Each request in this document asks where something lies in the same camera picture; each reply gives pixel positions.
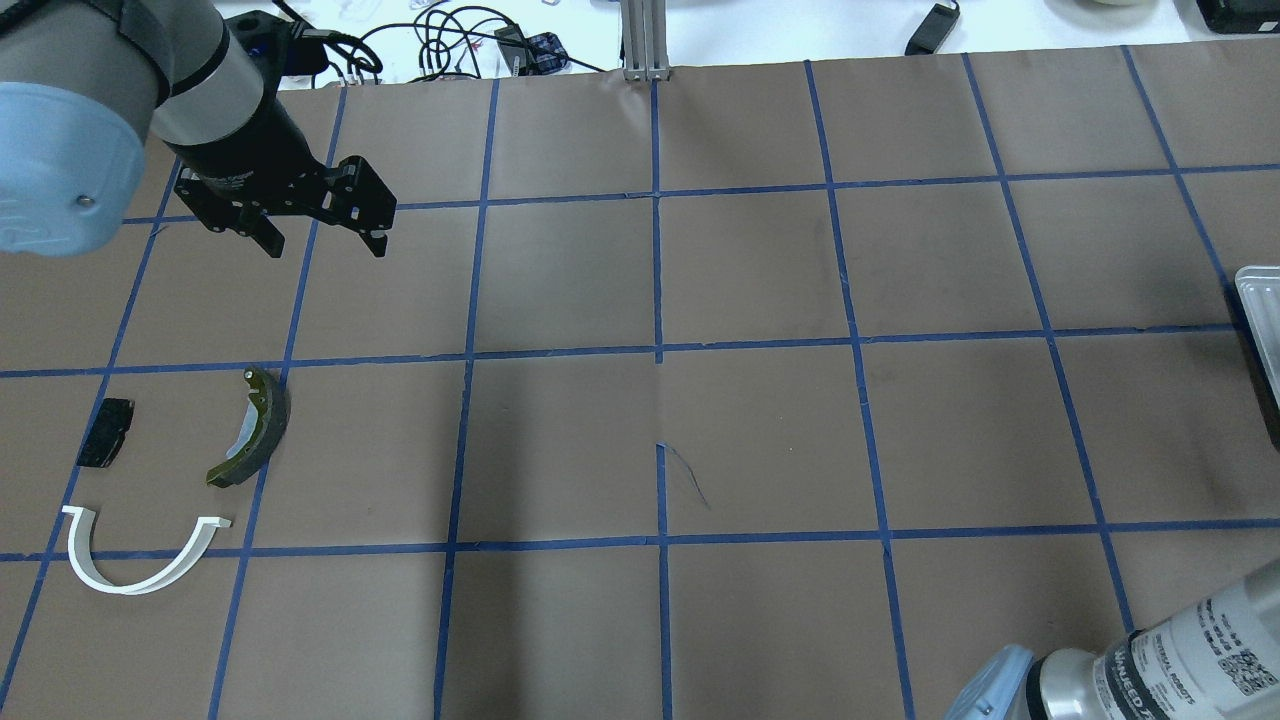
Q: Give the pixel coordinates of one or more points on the black brake pad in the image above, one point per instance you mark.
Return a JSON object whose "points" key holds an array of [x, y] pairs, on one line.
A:
{"points": [[106, 435]]}

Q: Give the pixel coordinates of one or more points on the black box with label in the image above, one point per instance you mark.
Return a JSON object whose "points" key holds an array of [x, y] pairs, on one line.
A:
{"points": [[1243, 17]]}

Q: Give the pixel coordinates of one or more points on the white curved plastic part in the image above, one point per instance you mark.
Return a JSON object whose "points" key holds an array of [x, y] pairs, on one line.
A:
{"points": [[170, 567]]}

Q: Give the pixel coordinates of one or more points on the aluminium frame post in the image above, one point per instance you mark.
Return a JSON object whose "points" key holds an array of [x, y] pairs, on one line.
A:
{"points": [[644, 40]]}

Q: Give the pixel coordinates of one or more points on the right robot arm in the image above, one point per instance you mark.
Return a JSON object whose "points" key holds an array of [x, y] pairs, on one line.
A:
{"points": [[1215, 659]]}

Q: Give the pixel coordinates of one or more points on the green brake shoe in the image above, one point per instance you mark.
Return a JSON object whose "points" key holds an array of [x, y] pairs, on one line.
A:
{"points": [[262, 429]]}

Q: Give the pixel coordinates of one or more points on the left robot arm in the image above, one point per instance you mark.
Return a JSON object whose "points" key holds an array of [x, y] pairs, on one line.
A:
{"points": [[85, 83]]}

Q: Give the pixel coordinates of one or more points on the black power adapter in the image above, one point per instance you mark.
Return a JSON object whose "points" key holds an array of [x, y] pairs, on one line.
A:
{"points": [[933, 29]]}

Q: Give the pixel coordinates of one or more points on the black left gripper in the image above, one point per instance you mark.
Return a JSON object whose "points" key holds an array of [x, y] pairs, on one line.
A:
{"points": [[243, 142]]}

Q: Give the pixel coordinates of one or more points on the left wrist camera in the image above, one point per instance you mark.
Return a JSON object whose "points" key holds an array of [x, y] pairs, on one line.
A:
{"points": [[279, 47]]}

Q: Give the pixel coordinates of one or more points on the ribbed metal tray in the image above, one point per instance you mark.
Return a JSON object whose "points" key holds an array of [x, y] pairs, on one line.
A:
{"points": [[1257, 288]]}

